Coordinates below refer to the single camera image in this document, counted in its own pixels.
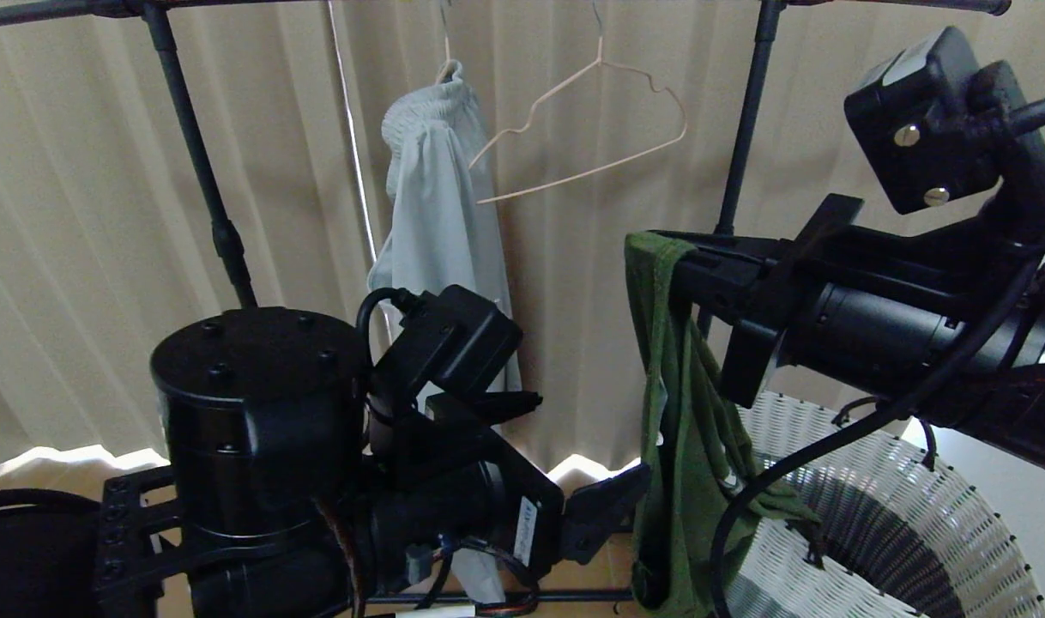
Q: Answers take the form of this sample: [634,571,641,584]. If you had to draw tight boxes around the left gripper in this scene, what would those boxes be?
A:
[364,391,653,573]

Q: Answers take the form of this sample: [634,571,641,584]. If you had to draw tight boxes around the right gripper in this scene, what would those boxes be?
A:
[651,192,1045,410]

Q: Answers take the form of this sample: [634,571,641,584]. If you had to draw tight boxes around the green garment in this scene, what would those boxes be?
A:
[623,232,825,615]

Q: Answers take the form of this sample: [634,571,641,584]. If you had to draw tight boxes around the pale grey shorts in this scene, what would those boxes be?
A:
[367,58,523,603]

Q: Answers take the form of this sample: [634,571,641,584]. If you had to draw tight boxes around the pink clothes hanger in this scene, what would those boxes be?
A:
[468,0,689,206]
[435,0,462,87]

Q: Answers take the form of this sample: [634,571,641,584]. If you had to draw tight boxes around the white laundry basket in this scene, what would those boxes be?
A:
[710,391,1045,618]

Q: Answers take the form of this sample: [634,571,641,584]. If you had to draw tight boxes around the black clothes rack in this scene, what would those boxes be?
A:
[0,0,1013,607]

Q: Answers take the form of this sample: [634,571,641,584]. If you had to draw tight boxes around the beige curtain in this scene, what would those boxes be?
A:
[0,0,1045,482]

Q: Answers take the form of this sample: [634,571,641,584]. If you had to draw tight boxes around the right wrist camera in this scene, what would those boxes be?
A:
[843,26,1045,251]

